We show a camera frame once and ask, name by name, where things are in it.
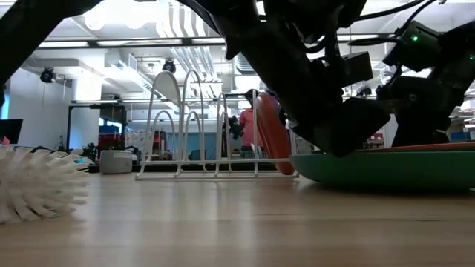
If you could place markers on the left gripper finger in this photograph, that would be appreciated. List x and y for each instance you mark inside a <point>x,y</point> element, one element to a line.
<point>345,130</point>

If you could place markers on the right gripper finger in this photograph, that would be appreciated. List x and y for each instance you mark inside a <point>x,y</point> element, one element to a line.
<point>419,133</point>

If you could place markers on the orange white patterned plate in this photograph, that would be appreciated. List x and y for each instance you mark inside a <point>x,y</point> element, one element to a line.
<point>426,147</point>

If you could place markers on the large green plate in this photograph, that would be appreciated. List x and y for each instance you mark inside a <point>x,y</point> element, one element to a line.
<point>389,170</point>

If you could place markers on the plain coral plate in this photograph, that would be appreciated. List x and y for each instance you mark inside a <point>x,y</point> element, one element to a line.
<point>274,137</point>

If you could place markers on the black background robot arm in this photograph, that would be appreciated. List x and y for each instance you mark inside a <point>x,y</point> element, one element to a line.
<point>89,151</point>

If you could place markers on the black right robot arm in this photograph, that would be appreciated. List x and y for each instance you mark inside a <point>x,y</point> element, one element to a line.
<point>460,55</point>

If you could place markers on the blue storage bins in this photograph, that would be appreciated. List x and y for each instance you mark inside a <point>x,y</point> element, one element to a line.
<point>460,136</point>

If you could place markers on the person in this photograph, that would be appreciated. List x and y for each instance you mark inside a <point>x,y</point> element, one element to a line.
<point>248,128</point>

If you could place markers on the black ceiling spotlight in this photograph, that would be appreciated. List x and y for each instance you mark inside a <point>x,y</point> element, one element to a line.
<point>47,75</point>
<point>169,66</point>

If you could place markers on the white cylindrical container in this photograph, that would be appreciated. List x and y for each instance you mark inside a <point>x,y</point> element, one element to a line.
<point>116,162</point>

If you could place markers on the white dish brush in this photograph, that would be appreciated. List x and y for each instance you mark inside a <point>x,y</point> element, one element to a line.
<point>33,181</point>

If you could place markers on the small dark monitor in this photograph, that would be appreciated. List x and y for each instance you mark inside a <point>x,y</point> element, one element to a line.
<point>10,130</point>

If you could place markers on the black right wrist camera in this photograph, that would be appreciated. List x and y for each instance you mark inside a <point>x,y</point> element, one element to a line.
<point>412,46</point>

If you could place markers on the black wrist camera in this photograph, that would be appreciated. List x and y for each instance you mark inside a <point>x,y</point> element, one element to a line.
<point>412,46</point>
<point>358,66</point>

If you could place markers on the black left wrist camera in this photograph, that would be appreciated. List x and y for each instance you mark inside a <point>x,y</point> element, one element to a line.
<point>358,66</point>

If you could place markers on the black aluminium table frame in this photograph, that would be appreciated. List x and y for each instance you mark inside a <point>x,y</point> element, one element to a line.
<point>163,168</point>

